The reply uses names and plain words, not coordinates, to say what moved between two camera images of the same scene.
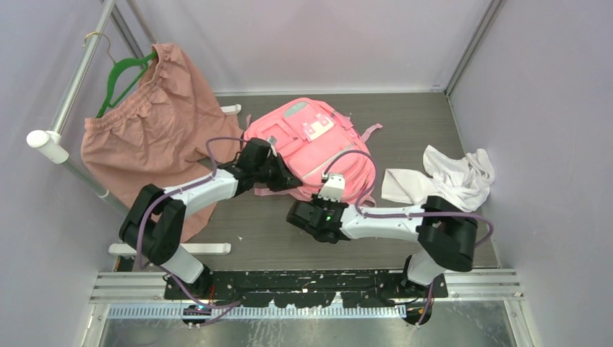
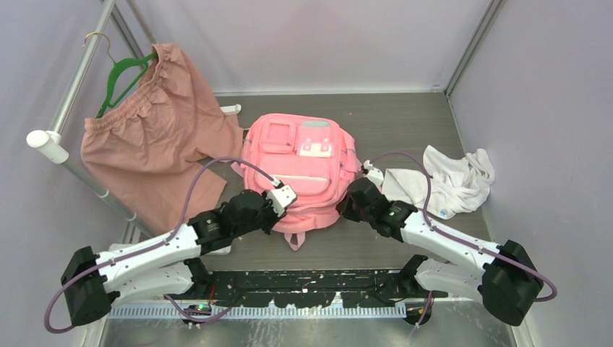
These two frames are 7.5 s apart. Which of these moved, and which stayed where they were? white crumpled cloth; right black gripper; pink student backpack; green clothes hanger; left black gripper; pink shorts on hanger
Moved: pink student backpack; left black gripper; right black gripper
Stayed: white crumpled cloth; green clothes hanger; pink shorts on hanger
